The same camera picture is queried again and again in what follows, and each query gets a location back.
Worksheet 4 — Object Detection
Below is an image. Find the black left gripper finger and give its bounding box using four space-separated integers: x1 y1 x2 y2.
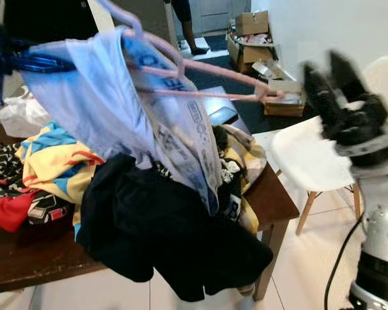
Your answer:
23 52 74 66
23 62 78 74

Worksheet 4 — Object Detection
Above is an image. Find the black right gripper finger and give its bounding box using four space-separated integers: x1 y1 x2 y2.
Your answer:
303 61 343 127
329 51 375 108

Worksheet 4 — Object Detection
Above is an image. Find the white shirt with blue print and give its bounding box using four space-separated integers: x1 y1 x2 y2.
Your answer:
19 27 224 217

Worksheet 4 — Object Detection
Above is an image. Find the pink plastic hanger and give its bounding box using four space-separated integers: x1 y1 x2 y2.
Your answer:
97 0 285 104

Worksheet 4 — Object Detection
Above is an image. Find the low brown box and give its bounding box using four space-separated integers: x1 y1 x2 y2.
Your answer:
260 61 309 117

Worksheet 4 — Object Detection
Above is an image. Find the black and white patterned garment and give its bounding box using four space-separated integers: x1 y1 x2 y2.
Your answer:
0 142 72 225

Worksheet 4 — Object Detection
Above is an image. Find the white plastic bag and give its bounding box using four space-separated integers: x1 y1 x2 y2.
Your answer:
0 83 54 138

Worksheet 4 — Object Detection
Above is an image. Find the white moulded chair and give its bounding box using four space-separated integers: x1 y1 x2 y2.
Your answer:
268 55 388 236

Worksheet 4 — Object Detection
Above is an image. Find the open cardboard box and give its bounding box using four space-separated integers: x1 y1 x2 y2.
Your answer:
226 32 280 65

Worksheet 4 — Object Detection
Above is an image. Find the red garment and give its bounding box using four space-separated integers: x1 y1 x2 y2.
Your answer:
0 189 37 233

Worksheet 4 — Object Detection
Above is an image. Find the yellow and blue garment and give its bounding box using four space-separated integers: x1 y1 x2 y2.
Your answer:
21 118 112 241

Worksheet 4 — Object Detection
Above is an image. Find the dark laptop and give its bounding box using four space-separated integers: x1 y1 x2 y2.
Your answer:
204 86 254 130

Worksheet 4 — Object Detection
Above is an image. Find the yellow garment with black print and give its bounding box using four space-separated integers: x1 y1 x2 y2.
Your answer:
212 123 269 236

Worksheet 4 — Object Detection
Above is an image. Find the dark wooden table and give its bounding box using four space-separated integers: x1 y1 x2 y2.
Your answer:
0 126 301 303

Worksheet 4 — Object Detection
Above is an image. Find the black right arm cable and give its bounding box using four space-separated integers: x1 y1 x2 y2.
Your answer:
323 213 366 310

